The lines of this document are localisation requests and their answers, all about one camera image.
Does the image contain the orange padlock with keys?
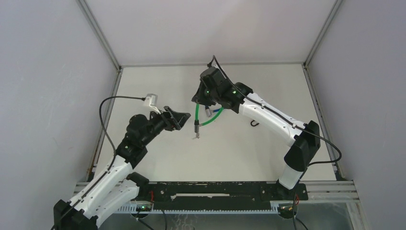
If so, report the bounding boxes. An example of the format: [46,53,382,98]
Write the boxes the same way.
[250,120,259,127]

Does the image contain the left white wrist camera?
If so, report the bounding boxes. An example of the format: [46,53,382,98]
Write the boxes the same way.
[143,93,161,115]

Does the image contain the white slotted cable duct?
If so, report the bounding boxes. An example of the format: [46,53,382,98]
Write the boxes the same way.
[114,203,294,214]

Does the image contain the right black camera cable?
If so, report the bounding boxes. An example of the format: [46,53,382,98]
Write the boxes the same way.
[211,55,342,230]

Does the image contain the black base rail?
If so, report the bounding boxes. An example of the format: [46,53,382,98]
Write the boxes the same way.
[135,181,309,210]

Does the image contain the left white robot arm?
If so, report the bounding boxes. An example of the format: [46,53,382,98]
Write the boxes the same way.
[52,106,191,230]

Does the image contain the silver green-lock keys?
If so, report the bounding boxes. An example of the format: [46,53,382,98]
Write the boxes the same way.
[192,132,200,140]

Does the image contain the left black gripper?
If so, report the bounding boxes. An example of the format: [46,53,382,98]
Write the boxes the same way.
[141,106,190,146]

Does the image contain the green cable lock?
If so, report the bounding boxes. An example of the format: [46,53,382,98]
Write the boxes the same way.
[193,104,224,133]

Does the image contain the blue cable lock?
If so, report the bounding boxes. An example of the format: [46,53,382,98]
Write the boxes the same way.
[204,105,223,118]

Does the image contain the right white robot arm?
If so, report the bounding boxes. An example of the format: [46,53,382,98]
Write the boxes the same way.
[192,67,320,199]

